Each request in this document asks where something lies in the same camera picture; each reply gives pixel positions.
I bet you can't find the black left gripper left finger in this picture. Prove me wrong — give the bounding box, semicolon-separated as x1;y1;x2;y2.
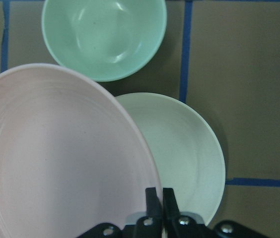
124;187;163;238

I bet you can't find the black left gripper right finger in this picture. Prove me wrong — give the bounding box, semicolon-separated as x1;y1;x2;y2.
163;188;214;238

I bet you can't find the pink plate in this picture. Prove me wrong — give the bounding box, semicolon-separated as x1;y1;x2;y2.
0;63;162;238

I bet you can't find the white plate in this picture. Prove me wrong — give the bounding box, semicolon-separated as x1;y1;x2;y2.
117;93;225;225

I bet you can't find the green bowl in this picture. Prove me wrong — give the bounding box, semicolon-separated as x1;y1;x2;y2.
41;0;167;82

